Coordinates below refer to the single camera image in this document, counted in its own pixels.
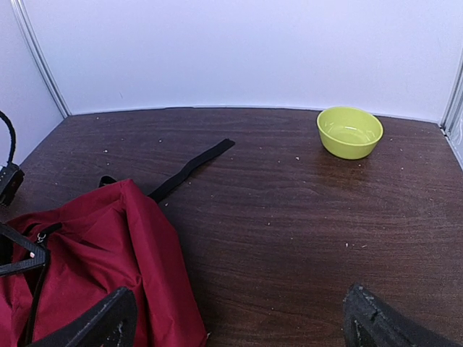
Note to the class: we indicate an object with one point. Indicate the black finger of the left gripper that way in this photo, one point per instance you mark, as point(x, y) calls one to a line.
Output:
point(11, 240)

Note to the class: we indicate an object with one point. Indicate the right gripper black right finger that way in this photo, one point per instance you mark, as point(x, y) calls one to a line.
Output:
point(369, 321)

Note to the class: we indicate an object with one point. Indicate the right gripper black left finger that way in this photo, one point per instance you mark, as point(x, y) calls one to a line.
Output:
point(111, 322)

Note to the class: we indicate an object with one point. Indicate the red backpack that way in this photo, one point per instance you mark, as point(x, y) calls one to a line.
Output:
point(115, 236)

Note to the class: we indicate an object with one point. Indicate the lime green bowl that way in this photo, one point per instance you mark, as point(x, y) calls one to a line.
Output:
point(349, 133)

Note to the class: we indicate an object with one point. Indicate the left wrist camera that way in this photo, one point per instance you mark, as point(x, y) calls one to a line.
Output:
point(11, 178)

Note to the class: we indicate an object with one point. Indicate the right aluminium frame post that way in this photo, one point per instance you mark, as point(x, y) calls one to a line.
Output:
point(451, 124)

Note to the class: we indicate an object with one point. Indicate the aluminium frame post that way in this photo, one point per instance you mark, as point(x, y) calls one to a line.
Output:
point(35, 50)
point(451, 124)

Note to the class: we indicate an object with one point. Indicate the left aluminium frame post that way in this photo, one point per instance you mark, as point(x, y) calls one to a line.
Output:
point(35, 50)

